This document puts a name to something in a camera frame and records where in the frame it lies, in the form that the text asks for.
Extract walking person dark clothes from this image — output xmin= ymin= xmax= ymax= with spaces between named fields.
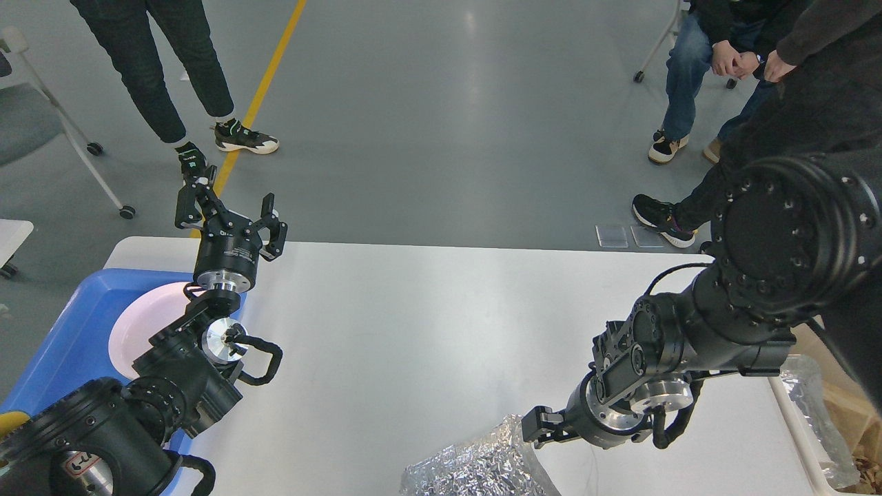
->
xmin=631 ymin=1 xmax=881 ymax=248

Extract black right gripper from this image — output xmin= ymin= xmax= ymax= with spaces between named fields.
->
xmin=521 ymin=371 xmax=651 ymax=449

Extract brown paper bag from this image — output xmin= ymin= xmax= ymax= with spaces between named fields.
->
xmin=792 ymin=324 xmax=881 ymax=462

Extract teal mug yellow inside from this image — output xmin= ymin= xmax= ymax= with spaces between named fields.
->
xmin=0 ymin=409 xmax=31 ymax=442

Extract brown paper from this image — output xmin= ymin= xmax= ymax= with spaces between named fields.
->
xmin=850 ymin=450 xmax=881 ymax=495

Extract foil bag with paper cup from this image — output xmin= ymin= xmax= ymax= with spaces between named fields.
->
xmin=780 ymin=354 xmax=860 ymax=495

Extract white plastic bin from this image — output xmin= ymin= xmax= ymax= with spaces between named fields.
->
xmin=770 ymin=351 xmax=861 ymax=495

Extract grey office chair left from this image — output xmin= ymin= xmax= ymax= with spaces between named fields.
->
xmin=1 ymin=26 xmax=136 ymax=220

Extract pink plate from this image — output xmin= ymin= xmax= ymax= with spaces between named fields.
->
xmin=107 ymin=282 xmax=189 ymax=380

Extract blue plastic tray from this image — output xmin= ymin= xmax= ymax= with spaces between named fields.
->
xmin=0 ymin=268 xmax=248 ymax=493

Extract white side table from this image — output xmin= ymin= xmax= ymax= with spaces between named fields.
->
xmin=1 ymin=218 xmax=34 ymax=279

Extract aluminium foil bag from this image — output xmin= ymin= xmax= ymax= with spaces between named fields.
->
xmin=399 ymin=415 xmax=560 ymax=495

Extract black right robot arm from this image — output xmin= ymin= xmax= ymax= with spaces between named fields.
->
xmin=521 ymin=149 xmax=881 ymax=449

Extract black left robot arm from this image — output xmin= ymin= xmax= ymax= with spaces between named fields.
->
xmin=2 ymin=167 xmax=289 ymax=495

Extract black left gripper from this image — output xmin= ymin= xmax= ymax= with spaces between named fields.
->
xmin=174 ymin=169 xmax=289 ymax=294

